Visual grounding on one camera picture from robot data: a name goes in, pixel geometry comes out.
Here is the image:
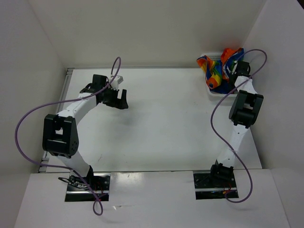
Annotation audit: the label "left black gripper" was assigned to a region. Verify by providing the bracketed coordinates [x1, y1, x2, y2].
[102, 85, 128, 110]

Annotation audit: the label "rainbow striped shorts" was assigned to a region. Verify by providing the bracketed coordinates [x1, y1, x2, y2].
[196, 47, 245, 93]

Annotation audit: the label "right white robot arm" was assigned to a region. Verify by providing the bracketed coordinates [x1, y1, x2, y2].
[208, 61, 264, 187]

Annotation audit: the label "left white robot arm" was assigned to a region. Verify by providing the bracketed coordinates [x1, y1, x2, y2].
[42, 74, 128, 190]

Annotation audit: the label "white plastic basket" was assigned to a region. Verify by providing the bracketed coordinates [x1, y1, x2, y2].
[199, 51, 243, 98]

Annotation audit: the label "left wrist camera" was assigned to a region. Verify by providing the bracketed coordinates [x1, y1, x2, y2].
[110, 76, 124, 91]

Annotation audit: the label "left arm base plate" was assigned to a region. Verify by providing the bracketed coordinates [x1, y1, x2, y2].
[58, 173, 111, 202]

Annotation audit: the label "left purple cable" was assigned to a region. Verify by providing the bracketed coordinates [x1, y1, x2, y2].
[15, 57, 122, 216]

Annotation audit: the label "purple cable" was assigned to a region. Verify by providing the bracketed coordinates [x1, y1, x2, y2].
[210, 49, 268, 203]
[15, 57, 122, 216]

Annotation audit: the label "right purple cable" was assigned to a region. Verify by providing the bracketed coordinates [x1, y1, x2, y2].
[210, 49, 268, 203]

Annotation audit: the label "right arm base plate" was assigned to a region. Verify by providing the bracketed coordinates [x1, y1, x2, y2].
[193, 171, 239, 200]

